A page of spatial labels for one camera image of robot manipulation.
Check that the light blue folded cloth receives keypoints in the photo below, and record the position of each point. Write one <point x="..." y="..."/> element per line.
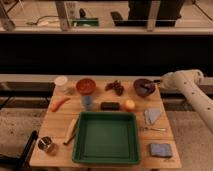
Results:
<point x="152" y="115"/>

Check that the dark red grapes bunch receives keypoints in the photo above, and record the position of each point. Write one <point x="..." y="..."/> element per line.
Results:
<point x="116" y="86"/>

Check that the red yellow apple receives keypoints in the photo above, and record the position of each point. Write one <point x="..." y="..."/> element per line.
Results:
<point x="129" y="105"/>

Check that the small clear glass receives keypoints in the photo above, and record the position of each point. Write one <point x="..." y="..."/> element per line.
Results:
<point x="70" y="91"/>

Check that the white cup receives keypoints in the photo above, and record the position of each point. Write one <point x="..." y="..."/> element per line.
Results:
<point x="61" y="82"/>

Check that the cream banana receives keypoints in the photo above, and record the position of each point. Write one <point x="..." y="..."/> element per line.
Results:
<point x="70" y="130"/>

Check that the purple bowl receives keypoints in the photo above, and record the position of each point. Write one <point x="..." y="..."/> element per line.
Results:
<point x="142" y="92"/>

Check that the metal fork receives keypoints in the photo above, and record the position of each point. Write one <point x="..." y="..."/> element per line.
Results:
<point x="152" y="129"/>

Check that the blue sponge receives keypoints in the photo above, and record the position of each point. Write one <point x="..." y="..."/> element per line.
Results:
<point x="162" y="150"/>

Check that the blue plastic cup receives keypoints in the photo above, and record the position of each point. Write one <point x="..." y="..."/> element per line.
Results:
<point x="87" y="102"/>

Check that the orange carrot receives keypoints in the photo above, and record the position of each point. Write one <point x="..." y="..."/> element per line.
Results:
<point x="58" y="103"/>

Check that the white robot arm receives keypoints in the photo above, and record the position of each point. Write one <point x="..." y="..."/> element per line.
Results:
<point x="186" y="82"/>

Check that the black chair frame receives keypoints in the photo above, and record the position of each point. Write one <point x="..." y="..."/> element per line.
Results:
<point x="16" y="163"/>

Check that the green plastic tray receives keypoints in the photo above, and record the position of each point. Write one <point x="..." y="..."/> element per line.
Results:
<point x="106" y="138"/>

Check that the metal tin cup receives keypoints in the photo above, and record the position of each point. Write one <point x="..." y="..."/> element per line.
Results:
<point x="47" y="145"/>

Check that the green box in background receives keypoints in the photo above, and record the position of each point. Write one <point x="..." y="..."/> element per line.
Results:
<point x="80" y="22"/>

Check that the black sponge block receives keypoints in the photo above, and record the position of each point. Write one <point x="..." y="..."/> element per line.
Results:
<point x="110" y="106"/>

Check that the red bowl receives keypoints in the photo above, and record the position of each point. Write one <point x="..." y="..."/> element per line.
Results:
<point x="86" y="86"/>

